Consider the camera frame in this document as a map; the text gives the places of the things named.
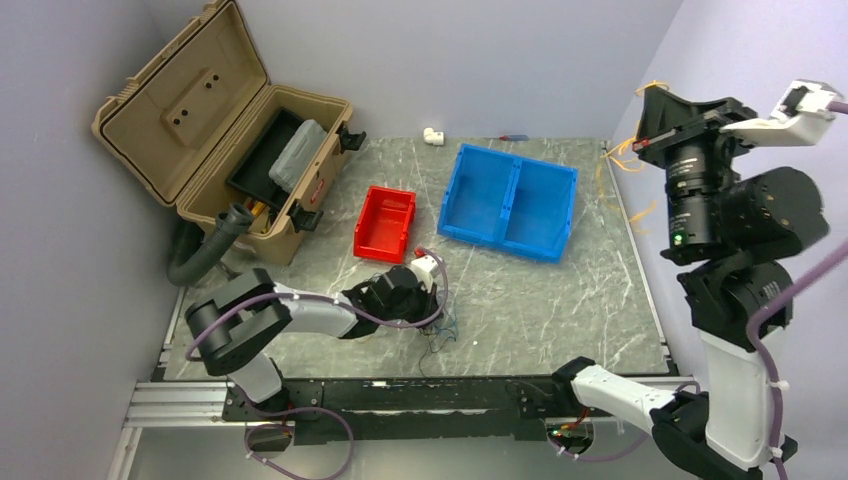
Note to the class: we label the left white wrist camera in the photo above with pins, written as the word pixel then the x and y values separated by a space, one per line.
pixel 424 266

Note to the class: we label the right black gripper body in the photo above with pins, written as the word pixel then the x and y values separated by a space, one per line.
pixel 693 155

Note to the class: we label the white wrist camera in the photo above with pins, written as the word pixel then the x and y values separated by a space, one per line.
pixel 803 115
pixel 424 266

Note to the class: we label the tan plastic toolbox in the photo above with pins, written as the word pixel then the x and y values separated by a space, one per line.
pixel 183 123

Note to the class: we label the aluminium frame rail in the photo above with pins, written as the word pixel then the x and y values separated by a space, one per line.
pixel 166 404

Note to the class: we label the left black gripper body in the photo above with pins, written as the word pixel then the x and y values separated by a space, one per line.
pixel 417 306

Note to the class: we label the red blue screwdriver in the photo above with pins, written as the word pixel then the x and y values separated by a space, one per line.
pixel 513 138

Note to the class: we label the red plastic bin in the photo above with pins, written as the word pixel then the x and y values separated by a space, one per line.
pixel 383 228

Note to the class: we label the white pipe elbow fitting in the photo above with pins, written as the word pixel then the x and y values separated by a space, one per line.
pixel 433 137

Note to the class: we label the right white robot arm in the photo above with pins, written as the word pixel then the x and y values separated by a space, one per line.
pixel 728 235

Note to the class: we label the grey plastic case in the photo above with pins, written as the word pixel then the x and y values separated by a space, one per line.
pixel 287 170

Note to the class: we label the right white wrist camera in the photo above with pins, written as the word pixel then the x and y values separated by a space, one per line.
pixel 803 115

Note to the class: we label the blue plastic bin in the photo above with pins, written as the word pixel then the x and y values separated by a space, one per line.
pixel 509 203

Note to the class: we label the black toolbox tray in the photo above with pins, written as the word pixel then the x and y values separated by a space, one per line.
pixel 251 175

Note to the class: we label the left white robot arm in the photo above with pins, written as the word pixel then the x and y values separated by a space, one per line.
pixel 232 326

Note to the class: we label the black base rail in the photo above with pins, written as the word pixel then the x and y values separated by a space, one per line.
pixel 324 410

